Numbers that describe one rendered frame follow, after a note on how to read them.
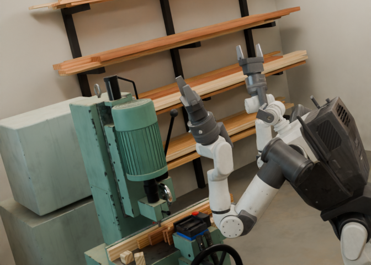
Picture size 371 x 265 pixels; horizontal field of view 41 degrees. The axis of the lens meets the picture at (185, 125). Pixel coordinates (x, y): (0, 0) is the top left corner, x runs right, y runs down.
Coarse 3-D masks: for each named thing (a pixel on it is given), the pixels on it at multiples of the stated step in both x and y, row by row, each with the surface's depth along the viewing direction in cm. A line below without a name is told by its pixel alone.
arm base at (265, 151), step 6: (276, 138) 163; (270, 144) 162; (264, 150) 162; (264, 156) 163; (264, 162) 166; (306, 162) 156; (312, 162) 159; (300, 168) 155; (306, 168) 156; (294, 174) 156; (300, 174) 156; (306, 174) 160; (288, 180) 164; (294, 180) 157; (300, 180) 159; (294, 186) 165
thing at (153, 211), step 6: (144, 198) 220; (138, 204) 220; (144, 204) 215; (150, 204) 212; (156, 204) 210; (162, 204) 211; (144, 210) 216; (150, 210) 212; (156, 210) 209; (150, 216) 213; (156, 216) 210; (162, 216) 211
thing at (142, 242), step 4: (232, 196) 239; (232, 200) 239; (208, 204) 232; (200, 208) 230; (204, 208) 229; (208, 208) 231; (192, 212) 227; (208, 212) 231; (160, 228) 218; (144, 236) 213; (136, 240) 211; (140, 240) 211; (144, 240) 212; (148, 240) 213; (140, 244) 211; (144, 244) 212; (148, 244) 213; (140, 248) 211
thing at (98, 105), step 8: (96, 104) 214; (104, 104) 215; (104, 112) 215; (104, 120) 216; (112, 120) 218; (104, 136) 217; (112, 160) 219; (112, 168) 220; (120, 200) 224; (128, 216) 226
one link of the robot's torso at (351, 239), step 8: (352, 224) 176; (360, 224) 175; (344, 232) 177; (352, 232) 175; (360, 232) 174; (344, 240) 177; (352, 240) 176; (360, 240) 175; (344, 248) 178; (352, 248) 177; (360, 248) 176; (368, 248) 186; (344, 256) 180; (352, 256) 178; (360, 256) 178; (368, 256) 181; (344, 264) 181; (352, 264) 180; (360, 264) 179; (368, 264) 178
